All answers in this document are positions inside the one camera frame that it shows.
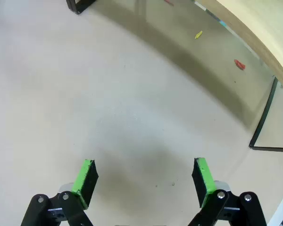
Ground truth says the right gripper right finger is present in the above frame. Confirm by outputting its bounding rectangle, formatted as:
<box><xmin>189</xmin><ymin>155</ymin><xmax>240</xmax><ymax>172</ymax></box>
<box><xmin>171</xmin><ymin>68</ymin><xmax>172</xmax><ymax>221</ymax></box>
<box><xmin>187</xmin><ymin>157</ymin><xmax>267</xmax><ymax>226</ymax></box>

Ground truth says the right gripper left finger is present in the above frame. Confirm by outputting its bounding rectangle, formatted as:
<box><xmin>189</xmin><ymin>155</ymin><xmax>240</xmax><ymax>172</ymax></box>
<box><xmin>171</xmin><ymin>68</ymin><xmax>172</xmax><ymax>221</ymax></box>
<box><xmin>20</xmin><ymin>159</ymin><xmax>100</xmax><ymax>226</ymax></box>

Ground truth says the red paper scrap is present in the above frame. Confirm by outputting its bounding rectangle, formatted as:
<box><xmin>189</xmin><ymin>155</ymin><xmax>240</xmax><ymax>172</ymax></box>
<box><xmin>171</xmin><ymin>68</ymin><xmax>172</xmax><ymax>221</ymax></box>
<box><xmin>234</xmin><ymin>59</ymin><xmax>246</xmax><ymax>71</ymax></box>

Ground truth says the black frame wooden shelf unit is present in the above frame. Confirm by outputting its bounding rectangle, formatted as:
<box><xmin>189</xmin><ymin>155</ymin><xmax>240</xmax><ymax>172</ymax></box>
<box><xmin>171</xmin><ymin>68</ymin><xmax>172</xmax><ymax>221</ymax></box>
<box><xmin>66</xmin><ymin>0</ymin><xmax>283</xmax><ymax>152</ymax></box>

